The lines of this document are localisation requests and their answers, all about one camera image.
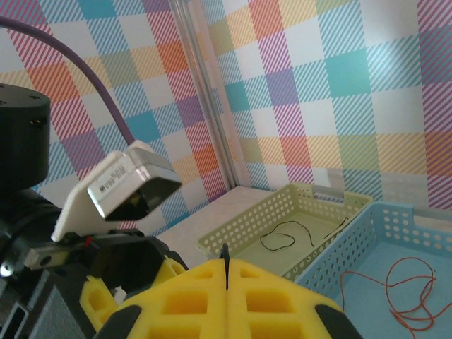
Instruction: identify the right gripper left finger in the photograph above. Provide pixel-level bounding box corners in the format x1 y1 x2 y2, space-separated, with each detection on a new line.
94 259 229 339

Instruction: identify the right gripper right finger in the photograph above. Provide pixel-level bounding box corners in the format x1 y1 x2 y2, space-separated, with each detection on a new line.
227 259 365 339

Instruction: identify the thin black cable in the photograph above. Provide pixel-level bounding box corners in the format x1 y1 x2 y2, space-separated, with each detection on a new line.
260 218 350 252

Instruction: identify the thin red cable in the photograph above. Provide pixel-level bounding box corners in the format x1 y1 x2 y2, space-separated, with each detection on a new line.
340 256 437 333

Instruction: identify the green perforated plastic basket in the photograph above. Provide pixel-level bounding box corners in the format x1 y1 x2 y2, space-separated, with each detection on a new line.
196 182 374 284

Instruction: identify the blue perforated plastic basket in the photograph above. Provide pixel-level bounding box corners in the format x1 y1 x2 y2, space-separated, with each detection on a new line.
292 200 452 339

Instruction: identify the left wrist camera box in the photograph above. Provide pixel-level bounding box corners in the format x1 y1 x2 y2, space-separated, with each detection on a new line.
51 140 183 243

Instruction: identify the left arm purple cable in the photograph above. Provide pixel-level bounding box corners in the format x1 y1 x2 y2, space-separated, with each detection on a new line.
0 16 143 146

